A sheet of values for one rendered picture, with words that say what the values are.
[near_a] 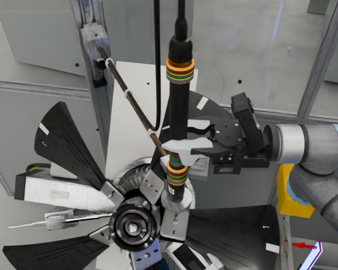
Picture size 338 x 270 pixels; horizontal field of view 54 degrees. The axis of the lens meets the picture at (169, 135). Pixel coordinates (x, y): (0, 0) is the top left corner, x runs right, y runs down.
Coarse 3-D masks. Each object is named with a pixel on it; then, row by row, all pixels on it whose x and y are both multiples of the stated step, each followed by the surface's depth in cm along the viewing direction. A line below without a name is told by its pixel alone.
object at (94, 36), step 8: (88, 24) 110; (96, 24) 110; (88, 32) 107; (96, 32) 107; (104, 32) 107; (88, 40) 104; (96, 40) 104; (104, 40) 106; (88, 48) 106; (96, 48) 106; (104, 48) 107; (96, 56) 108
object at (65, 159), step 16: (48, 112) 82; (64, 112) 79; (48, 128) 84; (64, 128) 81; (48, 144) 87; (64, 144) 83; (80, 144) 80; (64, 160) 88; (80, 160) 82; (80, 176) 89; (96, 176) 82
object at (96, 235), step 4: (104, 228) 82; (108, 228) 83; (96, 232) 83; (100, 232) 84; (104, 232) 84; (108, 232) 85; (92, 236) 84; (96, 236) 84; (100, 236) 85; (104, 236) 85; (96, 240) 85; (100, 240) 86; (104, 240) 87; (112, 240) 88; (108, 244) 89
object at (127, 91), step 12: (156, 0) 51; (180, 0) 43; (156, 12) 53; (180, 12) 44; (156, 24) 54; (156, 36) 56; (156, 48) 57; (108, 60) 98; (156, 60) 59; (156, 72) 61; (156, 84) 63; (132, 96) 86; (156, 96) 65; (156, 108) 67; (144, 120) 79; (156, 120) 70; (156, 132) 78
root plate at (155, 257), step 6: (156, 240) 87; (150, 246) 86; (156, 246) 87; (132, 252) 82; (138, 252) 83; (144, 252) 84; (150, 252) 86; (156, 252) 87; (132, 258) 82; (138, 258) 83; (144, 258) 84; (150, 258) 85; (156, 258) 87; (138, 264) 83; (144, 264) 84; (150, 264) 85
